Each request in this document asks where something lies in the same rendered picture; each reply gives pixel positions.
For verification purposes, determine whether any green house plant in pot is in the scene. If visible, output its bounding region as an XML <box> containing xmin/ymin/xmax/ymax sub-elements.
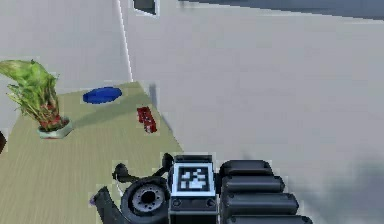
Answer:
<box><xmin>0</xmin><ymin>59</ymin><xmax>74</xmax><ymax>140</ymax></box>

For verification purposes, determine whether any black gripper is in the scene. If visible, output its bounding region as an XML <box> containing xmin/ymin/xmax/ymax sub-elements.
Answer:
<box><xmin>90</xmin><ymin>152</ymin><xmax>175</xmax><ymax>224</ymax></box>

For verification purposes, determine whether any dark framed wall picture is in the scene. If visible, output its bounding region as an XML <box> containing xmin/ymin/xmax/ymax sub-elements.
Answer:
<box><xmin>133</xmin><ymin>0</ymin><xmax>158</xmax><ymax>16</ymax></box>

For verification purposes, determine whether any blue round plate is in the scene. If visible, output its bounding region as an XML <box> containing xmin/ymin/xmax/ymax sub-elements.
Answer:
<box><xmin>82</xmin><ymin>86</ymin><xmax>123</xmax><ymax>105</ymax></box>

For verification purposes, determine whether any red remote control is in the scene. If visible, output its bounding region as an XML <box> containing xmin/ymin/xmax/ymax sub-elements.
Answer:
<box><xmin>136</xmin><ymin>105</ymin><xmax>158</xmax><ymax>134</ymax></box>

